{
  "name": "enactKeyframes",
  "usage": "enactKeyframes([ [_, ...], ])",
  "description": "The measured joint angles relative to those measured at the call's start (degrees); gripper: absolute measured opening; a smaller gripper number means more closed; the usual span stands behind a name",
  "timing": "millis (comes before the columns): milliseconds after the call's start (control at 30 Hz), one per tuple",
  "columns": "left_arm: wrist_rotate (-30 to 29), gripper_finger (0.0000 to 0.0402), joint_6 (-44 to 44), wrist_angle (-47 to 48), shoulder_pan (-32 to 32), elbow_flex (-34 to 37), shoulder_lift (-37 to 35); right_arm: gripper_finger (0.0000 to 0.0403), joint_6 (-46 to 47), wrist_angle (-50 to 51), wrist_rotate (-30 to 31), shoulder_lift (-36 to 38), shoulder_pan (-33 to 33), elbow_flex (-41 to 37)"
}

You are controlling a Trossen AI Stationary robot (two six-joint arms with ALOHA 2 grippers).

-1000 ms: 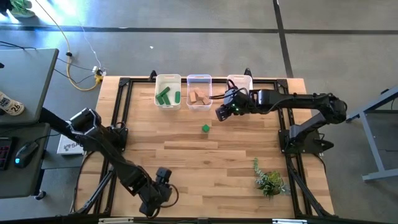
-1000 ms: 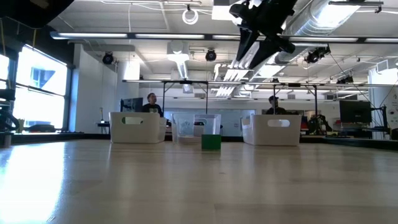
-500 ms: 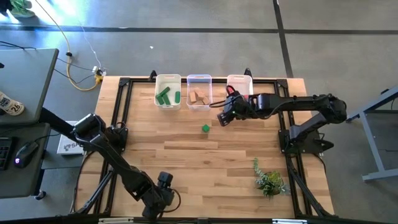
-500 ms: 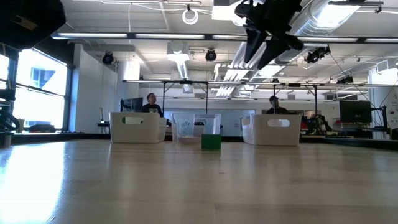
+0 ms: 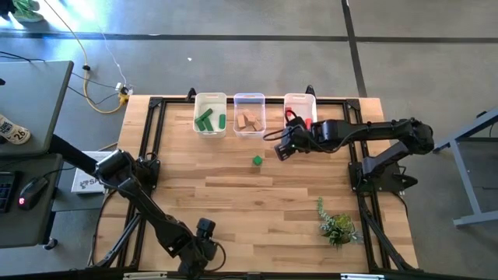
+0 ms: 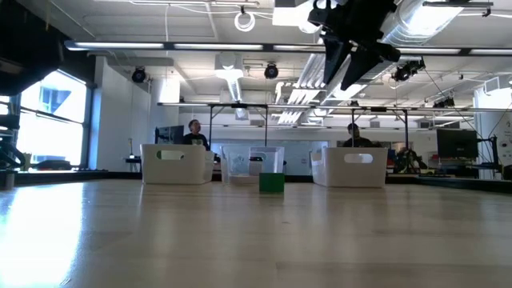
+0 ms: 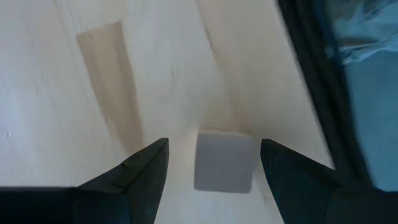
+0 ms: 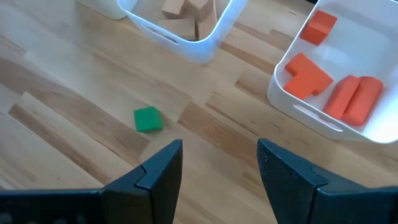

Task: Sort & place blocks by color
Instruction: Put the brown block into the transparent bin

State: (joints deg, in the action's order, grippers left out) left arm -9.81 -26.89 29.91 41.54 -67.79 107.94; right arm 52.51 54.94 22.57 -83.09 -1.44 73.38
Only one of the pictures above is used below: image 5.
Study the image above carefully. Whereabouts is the white power adapter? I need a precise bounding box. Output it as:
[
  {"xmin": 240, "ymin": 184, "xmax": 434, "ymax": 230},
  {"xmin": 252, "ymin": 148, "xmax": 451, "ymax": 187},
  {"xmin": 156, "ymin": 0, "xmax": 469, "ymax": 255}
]
[{"xmin": 114, "ymin": 82, "xmax": 134, "ymax": 96}]

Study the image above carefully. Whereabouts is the clear plastic bin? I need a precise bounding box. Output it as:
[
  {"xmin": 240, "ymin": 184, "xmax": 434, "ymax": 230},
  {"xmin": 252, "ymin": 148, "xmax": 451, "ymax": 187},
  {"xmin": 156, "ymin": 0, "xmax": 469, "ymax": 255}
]
[{"xmin": 232, "ymin": 92, "xmax": 268, "ymax": 139}]

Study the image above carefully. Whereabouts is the black aluminium table frame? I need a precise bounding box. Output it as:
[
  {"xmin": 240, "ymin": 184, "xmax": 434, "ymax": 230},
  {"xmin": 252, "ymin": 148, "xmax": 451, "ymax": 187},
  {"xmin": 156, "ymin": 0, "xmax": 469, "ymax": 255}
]
[{"xmin": 87, "ymin": 84, "xmax": 419, "ymax": 279}]

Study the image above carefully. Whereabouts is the thin black floor cable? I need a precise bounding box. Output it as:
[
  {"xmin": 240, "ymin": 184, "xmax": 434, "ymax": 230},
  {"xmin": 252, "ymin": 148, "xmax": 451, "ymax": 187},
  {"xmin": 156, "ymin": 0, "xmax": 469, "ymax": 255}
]
[{"xmin": 0, "ymin": 50, "xmax": 120, "ymax": 107}]

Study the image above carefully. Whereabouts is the black computer mouse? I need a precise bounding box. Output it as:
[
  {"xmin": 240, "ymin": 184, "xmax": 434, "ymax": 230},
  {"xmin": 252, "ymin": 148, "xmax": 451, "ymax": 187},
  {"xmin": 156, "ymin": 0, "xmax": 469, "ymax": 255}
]
[{"xmin": 17, "ymin": 177, "xmax": 50, "ymax": 212}]

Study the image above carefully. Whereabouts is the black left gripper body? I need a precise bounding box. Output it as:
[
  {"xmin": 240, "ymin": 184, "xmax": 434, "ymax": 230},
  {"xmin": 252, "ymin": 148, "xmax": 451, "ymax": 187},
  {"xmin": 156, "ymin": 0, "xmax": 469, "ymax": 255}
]
[{"xmin": 177, "ymin": 236, "xmax": 219, "ymax": 278}]

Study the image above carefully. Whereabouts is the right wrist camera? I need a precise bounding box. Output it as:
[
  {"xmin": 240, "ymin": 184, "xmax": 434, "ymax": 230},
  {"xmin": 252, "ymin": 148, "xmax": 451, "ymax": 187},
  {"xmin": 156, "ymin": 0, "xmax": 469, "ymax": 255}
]
[{"xmin": 273, "ymin": 142, "xmax": 293, "ymax": 162}]

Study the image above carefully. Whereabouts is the white plastic bin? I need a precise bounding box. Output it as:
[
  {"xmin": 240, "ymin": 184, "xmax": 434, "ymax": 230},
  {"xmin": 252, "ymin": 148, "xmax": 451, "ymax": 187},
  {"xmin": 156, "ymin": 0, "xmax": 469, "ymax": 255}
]
[
  {"xmin": 282, "ymin": 93, "xmax": 319, "ymax": 140},
  {"xmin": 193, "ymin": 92, "xmax": 228, "ymax": 139}
]

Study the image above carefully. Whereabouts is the black diagonal bar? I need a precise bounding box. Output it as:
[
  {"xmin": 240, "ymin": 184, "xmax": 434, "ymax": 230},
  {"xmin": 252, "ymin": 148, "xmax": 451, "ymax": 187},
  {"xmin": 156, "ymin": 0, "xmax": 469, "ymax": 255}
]
[{"xmin": 48, "ymin": 134, "xmax": 100, "ymax": 175}]

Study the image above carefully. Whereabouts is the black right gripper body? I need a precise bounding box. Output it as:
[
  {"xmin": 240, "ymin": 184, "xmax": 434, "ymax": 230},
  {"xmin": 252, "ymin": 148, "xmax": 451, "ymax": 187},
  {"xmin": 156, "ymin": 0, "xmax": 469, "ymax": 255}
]
[{"xmin": 282, "ymin": 118, "xmax": 322, "ymax": 153}]

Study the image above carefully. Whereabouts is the black keyboard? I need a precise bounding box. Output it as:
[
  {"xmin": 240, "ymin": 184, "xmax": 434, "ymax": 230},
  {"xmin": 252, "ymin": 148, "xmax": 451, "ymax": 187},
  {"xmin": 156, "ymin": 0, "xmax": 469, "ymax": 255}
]
[{"xmin": 0, "ymin": 170, "xmax": 17, "ymax": 214}]

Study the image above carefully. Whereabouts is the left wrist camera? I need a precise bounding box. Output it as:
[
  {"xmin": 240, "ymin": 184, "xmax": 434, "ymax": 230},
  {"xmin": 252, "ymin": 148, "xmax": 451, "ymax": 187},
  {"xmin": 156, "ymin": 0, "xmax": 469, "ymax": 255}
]
[{"xmin": 195, "ymin": 217, "xmax": 217, "ymax": 240}]

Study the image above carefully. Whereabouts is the thin white cable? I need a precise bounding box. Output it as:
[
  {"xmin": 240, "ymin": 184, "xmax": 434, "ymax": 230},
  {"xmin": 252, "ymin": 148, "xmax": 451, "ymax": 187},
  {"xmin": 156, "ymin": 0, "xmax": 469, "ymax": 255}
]
[{"xmin": 100, "ymin": 29, "xmax": 128, "ymax": 85}]

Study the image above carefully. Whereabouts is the white printed drink can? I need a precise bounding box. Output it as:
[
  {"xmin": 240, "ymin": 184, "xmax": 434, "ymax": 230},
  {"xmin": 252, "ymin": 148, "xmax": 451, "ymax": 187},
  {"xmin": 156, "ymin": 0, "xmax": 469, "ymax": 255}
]
[{"xmin": 0, "ymin": 114, "xmax": 31, "ymax": 146}]

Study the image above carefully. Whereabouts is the yellow power cable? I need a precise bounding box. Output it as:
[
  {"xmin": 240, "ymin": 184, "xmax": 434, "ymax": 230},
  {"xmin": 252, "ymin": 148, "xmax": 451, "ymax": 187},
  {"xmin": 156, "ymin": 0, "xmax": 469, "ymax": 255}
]
[{"xmin": 41, "ymin": 0, "xmax": 132, "ymax": 115}]

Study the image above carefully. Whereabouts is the light grey desk top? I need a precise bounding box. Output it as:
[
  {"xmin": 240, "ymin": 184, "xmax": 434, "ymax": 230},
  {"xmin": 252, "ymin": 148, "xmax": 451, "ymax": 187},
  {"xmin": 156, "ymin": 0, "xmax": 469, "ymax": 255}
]
[{"xmin": 0, "ymin": 60, "xmax": 75, "ymax": 157}]

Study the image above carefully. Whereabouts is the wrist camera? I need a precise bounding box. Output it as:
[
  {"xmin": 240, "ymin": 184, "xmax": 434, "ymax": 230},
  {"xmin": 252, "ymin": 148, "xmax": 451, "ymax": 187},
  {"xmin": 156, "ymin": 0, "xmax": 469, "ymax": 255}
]
[
  {"xmin": 195, "ymin": 217, "xmax": 217, "ymax": 240},
  {"xmin": 273, "ymin": 142, "xmax": 293, "ymax": 162}
]

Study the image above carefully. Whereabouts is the small artificial green plant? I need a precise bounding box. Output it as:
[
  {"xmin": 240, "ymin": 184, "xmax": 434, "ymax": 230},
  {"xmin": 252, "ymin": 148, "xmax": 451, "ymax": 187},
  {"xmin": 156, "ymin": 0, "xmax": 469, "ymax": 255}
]
[{"xmin": 315, "ymin": 197, "xmax": 361, "ymax": 248}]

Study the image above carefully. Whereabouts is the dark grey desk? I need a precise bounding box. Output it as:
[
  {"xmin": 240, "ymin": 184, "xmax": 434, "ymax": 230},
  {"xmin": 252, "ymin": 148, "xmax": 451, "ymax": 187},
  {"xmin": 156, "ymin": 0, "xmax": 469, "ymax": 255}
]
[{"xmin": 0, "ymin": 152, "xmax": 65, "ymax": 250}]

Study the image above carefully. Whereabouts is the person's shoe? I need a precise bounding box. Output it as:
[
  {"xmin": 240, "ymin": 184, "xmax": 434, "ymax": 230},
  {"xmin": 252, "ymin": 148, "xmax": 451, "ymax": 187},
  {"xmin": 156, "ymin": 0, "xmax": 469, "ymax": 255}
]
[{"xmin": 10, "ymin": 0, "xmax": 44, "ymax": 23}]

